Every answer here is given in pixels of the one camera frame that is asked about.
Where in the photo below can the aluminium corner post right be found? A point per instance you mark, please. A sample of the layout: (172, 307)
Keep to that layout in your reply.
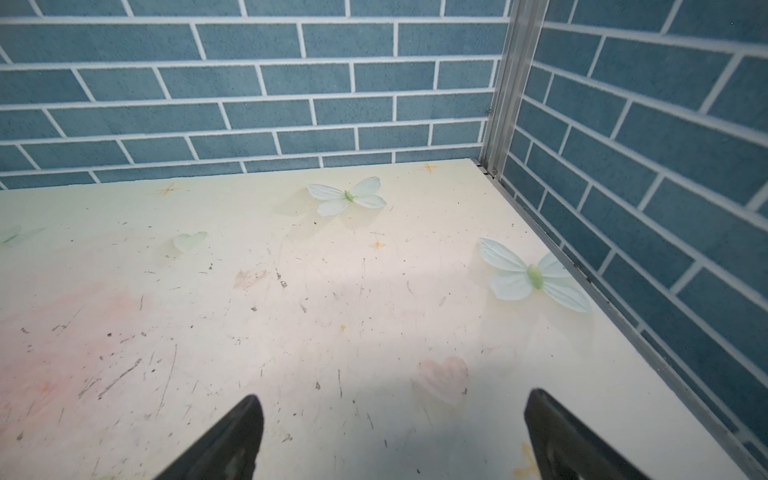
(524, 29)

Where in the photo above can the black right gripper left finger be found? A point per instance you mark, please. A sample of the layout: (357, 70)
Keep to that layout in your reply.
(228, 450)

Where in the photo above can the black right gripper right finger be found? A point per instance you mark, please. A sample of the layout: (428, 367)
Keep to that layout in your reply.
(566, 448)

